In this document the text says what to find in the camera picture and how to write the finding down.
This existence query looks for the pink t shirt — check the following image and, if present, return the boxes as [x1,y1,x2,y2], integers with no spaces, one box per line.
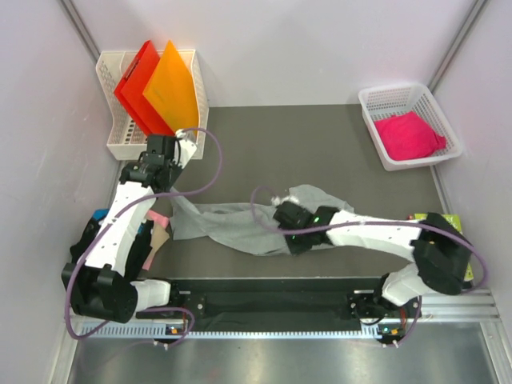
[142,210,170,271]

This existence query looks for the white mesh basket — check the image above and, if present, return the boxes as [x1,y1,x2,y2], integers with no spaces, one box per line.
[358,82,462,171]

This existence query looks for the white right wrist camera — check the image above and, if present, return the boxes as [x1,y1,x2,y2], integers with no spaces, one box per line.
[270,194,300,206]

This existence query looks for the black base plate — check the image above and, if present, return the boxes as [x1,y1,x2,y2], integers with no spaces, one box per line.
[134,277,425,331]

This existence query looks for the black printed t shirt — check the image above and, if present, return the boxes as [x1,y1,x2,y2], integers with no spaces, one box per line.
[70,209,154,281]

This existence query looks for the grey t shirt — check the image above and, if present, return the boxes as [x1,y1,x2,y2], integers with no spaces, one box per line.
[170,184,354,256]

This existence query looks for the white file organizer basket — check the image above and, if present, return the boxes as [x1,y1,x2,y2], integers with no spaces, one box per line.
[96,41,209,161]

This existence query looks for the magenta t shirt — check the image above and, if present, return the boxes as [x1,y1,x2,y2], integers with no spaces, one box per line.
[374,111,446,161]

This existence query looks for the tan t shirt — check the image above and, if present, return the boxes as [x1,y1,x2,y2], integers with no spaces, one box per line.
[150,224,172,252]

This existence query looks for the orange plastic folder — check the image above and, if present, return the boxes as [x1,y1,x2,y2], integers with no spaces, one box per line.
[143,40,199,132]

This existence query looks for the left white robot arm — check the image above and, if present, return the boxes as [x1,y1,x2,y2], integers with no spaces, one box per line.
[62,131,197,323]

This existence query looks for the green children's book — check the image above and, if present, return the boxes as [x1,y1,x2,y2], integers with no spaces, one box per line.
[408,213,474,295]

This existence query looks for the red plastic folder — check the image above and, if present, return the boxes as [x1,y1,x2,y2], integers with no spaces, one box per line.
[114,40,174,136]

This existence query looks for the aluminium frame rail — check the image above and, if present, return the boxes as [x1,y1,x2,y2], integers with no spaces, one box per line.
[67,294,500,346]

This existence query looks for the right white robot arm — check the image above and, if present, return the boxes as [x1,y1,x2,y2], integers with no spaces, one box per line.
[273,201,471,317]

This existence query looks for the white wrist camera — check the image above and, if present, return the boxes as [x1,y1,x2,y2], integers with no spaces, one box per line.
[174,130,198,169]
[270,194,300,206]

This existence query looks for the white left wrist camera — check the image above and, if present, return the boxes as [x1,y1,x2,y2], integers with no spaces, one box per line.
[174,130,198,169]

